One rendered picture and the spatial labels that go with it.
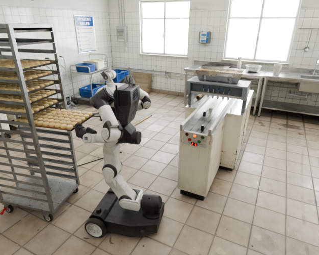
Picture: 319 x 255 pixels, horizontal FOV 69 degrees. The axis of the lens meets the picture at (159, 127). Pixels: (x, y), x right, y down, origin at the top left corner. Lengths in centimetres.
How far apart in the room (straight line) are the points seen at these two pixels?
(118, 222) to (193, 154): 98
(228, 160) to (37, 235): 230
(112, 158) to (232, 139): 158
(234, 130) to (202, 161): 73
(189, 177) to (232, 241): 73
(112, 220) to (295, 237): 172
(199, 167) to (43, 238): 164
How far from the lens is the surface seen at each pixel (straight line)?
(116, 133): 158
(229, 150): 314
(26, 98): 209
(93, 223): 234
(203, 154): 244
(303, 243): 271
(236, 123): 297
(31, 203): 282
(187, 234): 245
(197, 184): 266
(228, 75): 287
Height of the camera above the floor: 183
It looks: 24 degrees down
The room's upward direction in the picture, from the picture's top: straight up
